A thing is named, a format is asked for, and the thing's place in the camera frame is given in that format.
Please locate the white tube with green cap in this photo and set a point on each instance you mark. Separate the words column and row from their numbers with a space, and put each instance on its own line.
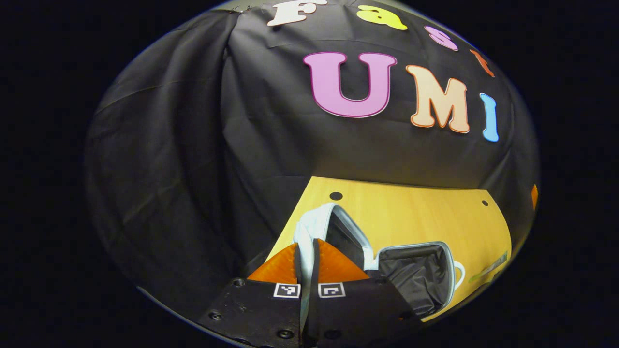
column 488, row 268

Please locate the black backdrop cloth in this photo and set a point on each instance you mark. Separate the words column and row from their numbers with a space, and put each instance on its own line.
column 193, row 145

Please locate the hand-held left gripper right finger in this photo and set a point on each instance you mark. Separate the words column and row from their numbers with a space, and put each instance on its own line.
column 314, row 266

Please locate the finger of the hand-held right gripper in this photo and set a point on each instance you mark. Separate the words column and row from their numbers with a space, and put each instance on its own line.
column 535, row 195

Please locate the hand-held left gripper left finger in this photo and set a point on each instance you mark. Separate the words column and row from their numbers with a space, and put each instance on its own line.
column 261, row 309

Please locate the light blue suitcase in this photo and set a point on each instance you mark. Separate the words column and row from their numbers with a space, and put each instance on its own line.
column 416, row 275

